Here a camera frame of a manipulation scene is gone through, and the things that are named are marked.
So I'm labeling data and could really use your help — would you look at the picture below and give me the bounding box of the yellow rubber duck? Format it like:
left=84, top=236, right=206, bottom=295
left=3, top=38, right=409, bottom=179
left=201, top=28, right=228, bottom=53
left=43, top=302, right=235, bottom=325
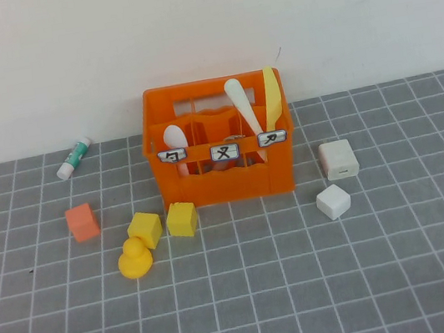
left=114, top=233, right=157, bottom=281

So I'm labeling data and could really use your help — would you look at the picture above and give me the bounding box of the yellow foam cube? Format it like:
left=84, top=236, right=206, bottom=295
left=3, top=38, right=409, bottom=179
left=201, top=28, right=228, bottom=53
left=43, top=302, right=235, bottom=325
left=163, top=198, right=202, bottom=241
left=124, top=209, right=166, bottom=254

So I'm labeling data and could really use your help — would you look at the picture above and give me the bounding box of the white plastic knife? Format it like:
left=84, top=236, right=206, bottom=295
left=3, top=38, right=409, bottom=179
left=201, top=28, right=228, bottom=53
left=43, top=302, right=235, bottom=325
left=222, top=75, right=269, bottom=166

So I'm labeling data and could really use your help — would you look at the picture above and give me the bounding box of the white USB charger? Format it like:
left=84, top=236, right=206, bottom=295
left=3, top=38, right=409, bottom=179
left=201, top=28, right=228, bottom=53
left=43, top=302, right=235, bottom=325
left=315, top=135, right=362, bottom=184

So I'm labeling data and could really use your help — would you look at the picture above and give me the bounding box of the white green glue stick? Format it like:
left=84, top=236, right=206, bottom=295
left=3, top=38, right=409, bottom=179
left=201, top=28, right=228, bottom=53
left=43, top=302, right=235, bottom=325
left=51, top=135, right=98, bottom=181

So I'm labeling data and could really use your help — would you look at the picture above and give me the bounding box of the white foam cube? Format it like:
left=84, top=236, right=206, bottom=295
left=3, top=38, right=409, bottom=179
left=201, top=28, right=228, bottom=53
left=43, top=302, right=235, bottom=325
left=313, top=181, right=355, bottom=223

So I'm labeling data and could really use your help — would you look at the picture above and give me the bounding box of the pink plastic spoon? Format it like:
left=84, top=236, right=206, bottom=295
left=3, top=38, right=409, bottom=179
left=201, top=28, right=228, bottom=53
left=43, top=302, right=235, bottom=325
left=161, top=122, right=194, bottom=179

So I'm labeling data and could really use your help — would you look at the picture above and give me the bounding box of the orange plastic cutlery holder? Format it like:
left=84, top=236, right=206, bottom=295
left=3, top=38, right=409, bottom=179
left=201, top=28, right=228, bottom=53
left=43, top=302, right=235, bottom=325
left=132, top=64, right=305, bottom=215

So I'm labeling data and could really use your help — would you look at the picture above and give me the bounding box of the orange foam cube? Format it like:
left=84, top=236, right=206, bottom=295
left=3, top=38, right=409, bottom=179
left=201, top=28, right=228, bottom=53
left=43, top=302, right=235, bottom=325
left=63, top=200, right=103, bottom=245

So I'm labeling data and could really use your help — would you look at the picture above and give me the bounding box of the yellow plastic knife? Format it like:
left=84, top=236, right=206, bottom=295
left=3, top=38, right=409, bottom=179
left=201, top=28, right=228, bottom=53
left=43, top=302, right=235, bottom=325
left=255, top=64, right=290, bottom=133

